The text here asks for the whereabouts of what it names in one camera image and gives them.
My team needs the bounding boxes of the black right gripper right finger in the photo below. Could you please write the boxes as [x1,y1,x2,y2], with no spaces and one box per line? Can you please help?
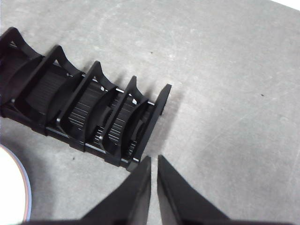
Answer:
[157,154,232,222]

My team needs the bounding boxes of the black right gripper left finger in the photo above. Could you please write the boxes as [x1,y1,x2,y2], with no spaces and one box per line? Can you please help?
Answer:
[81,155,152,223]

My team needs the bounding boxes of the black plastic dish rack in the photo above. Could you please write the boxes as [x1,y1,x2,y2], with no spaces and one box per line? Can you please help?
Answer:
[0,26,173,174]

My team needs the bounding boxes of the pink plate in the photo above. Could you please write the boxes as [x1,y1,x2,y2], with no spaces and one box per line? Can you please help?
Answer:
[0,144,30,222]

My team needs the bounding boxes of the blue plate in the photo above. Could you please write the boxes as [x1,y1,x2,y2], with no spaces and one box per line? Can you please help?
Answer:
[0,143,33,222]

